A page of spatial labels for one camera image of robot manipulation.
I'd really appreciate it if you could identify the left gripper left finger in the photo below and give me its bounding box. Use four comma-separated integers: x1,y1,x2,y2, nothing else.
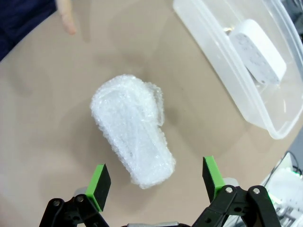
38,164,112,227

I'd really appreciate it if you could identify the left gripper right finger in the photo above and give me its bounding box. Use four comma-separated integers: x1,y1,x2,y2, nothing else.
192,155,283,227

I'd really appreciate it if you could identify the unwrapped white clock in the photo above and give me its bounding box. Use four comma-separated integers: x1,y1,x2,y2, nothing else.
228,18,288,85

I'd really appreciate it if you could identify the bubble-wrapped white clock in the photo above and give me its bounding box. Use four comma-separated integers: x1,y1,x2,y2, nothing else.
90,73,177,190

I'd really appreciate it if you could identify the person's left hand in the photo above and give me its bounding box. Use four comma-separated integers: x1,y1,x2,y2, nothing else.
56,0,77,36

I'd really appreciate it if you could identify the white power strip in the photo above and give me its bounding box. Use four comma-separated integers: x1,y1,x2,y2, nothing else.
261,166,303,222

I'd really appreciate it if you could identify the clear plastic container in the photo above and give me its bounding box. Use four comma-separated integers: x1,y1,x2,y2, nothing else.
172,0,303,140

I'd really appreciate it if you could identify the person in purple jacket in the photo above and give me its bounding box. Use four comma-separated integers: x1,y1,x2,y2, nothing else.
0,0,58,62

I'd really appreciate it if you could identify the thin black cable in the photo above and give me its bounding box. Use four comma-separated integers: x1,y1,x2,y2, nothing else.
285,150,303,176

